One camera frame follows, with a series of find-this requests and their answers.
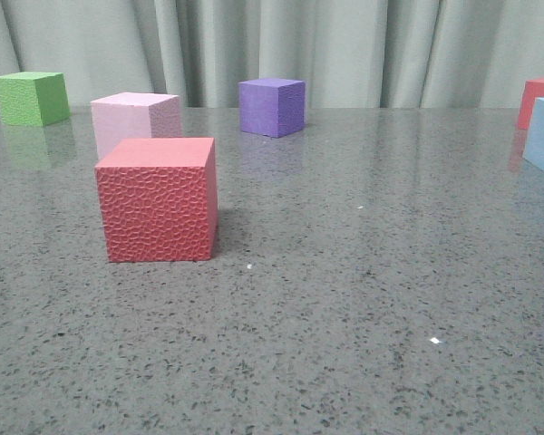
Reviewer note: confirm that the red textured foam cube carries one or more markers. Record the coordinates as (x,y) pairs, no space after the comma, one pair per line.
(159,199)

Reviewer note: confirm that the green foam cube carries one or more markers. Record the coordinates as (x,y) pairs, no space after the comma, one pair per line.
(33,98)

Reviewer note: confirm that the dark purple foam cube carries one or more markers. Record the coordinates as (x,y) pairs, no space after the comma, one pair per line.
(272,107)

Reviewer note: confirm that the pink foam cube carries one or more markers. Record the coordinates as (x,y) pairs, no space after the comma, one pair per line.
(134,115)

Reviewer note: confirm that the red foam cube far right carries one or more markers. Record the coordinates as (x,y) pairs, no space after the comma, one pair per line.
(533,89)

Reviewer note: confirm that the grey-green curtain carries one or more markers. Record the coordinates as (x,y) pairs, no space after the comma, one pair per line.
(350,54)

